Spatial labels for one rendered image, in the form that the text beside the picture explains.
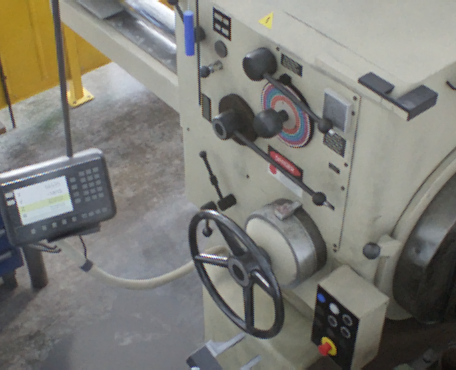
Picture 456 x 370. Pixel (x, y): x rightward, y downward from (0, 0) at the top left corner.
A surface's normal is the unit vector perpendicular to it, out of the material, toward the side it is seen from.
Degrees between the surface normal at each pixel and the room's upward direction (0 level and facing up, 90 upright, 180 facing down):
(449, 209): 39
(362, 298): 0
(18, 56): 90
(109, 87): 0
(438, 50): 0
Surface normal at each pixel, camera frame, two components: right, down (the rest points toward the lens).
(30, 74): 0.64, 0.52
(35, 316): 0.00, -0.73
